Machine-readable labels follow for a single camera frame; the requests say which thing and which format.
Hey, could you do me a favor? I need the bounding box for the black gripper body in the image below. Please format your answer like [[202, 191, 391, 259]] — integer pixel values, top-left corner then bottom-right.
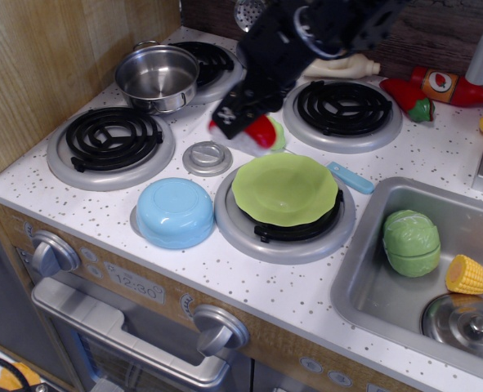
[[237, 1, 350, 100]]

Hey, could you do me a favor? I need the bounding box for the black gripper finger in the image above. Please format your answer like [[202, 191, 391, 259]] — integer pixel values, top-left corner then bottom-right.
[[244, 88, 283, 123], [212, 82, 253, 139]]

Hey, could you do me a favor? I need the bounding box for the red and white toy sushi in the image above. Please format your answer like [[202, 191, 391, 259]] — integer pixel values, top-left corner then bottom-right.
[[208, 116, 276, 157]]

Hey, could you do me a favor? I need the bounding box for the light blue upturned bowl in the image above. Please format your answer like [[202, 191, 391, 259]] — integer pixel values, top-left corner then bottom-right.
[[136, 178, 215, 249]]

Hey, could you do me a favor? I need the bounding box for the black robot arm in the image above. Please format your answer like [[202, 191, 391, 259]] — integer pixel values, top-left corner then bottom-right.
[[212, 1, 406, 139]]

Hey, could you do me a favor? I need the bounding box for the light green plastic plate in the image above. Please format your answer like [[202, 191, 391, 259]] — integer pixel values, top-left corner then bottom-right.
[[231, 153, 338, 227]]

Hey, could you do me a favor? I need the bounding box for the green toy broccoli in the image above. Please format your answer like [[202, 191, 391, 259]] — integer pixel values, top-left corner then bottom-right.
[[267, 116, 286, 151]]

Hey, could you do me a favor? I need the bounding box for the back left black burner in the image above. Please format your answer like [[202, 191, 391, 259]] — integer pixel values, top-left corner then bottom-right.
[[172, 41, 244, 105]]

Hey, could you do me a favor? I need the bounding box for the black burner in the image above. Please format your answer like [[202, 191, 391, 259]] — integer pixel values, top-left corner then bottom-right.
[[282, 80, 403, 154], [172, 41, 244, 105], [47, 106, 176, 192], [214, 172, 356, 265]]

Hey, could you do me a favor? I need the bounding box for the hanging metal strainer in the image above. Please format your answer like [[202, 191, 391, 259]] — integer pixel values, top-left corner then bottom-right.
[[234, 0, 269, 32]]

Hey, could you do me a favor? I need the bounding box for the silver stovetop knob front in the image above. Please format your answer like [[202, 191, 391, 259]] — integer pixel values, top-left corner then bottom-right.
[[182, 141, 233, 177]]

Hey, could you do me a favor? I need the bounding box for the back right black burner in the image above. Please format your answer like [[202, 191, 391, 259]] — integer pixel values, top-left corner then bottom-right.
[[282, 80, 403, 154]]

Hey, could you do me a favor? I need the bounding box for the white toy bottle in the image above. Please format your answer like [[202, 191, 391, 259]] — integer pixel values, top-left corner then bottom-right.
[[303, 53, 381, 79]]

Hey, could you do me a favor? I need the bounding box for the stainless steel pot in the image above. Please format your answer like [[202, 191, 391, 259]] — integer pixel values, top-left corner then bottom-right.
[[114, 42, 199, 114]]

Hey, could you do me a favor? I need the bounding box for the light blue toy knife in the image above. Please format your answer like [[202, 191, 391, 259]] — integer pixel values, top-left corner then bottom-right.
[[327, 162, 374, 194]]

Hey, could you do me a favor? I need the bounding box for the front left black burner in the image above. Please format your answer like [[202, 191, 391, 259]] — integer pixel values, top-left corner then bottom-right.
[[47, 106, 176, 192]]

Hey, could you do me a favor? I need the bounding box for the front right black burner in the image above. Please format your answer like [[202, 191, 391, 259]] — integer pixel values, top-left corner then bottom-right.
[[214, 172, 356, 265]]

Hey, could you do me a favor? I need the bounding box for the red toy chili pepper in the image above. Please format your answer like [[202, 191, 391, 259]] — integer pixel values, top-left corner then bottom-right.
[[379, 78, 435, 123]]

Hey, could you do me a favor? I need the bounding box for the red toy ketchup bottle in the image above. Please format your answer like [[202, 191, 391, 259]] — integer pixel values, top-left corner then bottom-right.
[[410, 66, 483, 107]]

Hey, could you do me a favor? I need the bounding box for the green toy cabbage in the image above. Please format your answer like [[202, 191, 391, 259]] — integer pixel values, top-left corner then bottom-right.
[[382, 210, 441, 278]]

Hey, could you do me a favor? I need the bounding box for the right silver oven knob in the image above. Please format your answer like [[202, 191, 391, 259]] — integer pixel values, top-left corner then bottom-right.
[[193, 304, 250, 357]]

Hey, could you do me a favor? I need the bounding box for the silver oven knob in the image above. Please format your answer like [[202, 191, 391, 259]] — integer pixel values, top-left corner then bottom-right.
[[31, 230, 81, 278], [193, 304, 250, 357]]

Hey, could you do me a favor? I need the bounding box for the silver sink basin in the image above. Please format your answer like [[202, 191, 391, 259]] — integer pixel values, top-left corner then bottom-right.
[[331, 177, 483, 378]]

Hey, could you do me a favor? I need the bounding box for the left silver oven knob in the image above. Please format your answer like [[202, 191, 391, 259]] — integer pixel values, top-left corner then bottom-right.
[[31, 230, 81, 278]]

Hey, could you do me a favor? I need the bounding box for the yellow toy corn cob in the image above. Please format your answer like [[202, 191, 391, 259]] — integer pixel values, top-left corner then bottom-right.
[[445, 255, 483, 295]]

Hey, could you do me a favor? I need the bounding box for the steel pot lid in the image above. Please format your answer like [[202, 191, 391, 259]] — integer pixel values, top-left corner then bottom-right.
[[420, 293, 483, 359]]

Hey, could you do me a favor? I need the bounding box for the yellow object bottom left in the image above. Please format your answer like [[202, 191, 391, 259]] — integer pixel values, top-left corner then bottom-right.
[[0, 361, 42, 392]]

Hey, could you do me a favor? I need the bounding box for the silver oven door handle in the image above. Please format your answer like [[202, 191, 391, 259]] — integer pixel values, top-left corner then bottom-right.
[[32, 278, 230, 391]]

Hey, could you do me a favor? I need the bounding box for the black cable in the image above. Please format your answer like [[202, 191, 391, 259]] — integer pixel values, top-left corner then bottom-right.
[[0, 354, 25, 392]]

